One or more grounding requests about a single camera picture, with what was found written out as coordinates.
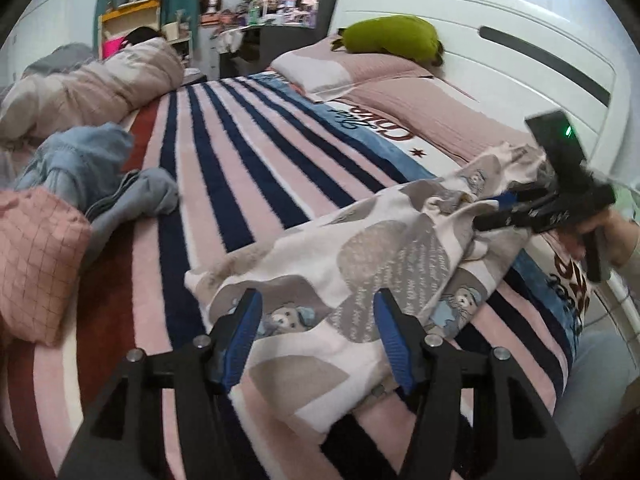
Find large pink quilted pillow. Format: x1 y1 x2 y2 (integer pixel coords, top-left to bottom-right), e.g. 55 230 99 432
340 77 543 167

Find light blue jeans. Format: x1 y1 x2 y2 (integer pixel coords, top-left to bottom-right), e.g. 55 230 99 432
14 122 180 235

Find green plush toy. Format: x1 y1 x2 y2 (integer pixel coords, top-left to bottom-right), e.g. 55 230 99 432
331 15 446 67

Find white bed headboard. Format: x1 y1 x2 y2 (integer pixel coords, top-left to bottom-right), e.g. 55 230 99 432
327 0 632 198

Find person's right forearm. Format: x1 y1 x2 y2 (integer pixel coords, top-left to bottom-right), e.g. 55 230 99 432
606 206 640 269

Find pink white pillow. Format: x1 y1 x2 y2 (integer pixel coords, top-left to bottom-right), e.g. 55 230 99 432
270 35 434 104

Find yellow shelf unit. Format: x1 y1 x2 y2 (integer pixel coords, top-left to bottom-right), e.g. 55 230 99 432
97 0 164 61

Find pink grey checked duvet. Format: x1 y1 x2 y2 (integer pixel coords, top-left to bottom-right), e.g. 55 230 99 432
0 37 185 143

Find striped pink navy blanket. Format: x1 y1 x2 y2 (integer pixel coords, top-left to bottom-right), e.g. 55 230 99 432
0 72 601 480

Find white storage cart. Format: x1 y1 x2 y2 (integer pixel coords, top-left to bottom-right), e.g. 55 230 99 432
162 9 196 69

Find mannequin head with wig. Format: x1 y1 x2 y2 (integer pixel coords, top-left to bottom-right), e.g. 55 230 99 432
200 0 226 24

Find pink checked garment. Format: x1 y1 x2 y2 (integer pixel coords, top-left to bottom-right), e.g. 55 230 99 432
0 187 94 349

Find pink bag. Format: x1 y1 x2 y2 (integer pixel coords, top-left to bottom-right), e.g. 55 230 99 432
101 35 126 60

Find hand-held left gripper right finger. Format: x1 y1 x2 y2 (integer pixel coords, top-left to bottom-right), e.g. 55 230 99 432
372 287 581 480

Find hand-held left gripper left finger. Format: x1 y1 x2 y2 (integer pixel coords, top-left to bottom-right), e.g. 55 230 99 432
57 287 264 480

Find person's leg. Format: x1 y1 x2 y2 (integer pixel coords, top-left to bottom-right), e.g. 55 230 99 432
564 329 637 467

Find bear print pants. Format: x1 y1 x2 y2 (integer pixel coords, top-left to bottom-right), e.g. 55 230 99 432
185 142 553 422

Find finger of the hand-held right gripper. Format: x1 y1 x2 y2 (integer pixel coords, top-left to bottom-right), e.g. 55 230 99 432
472 207 546 234
495 187 551 212

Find person's right hand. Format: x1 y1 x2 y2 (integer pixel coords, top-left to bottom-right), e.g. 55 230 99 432
556 207 623 267

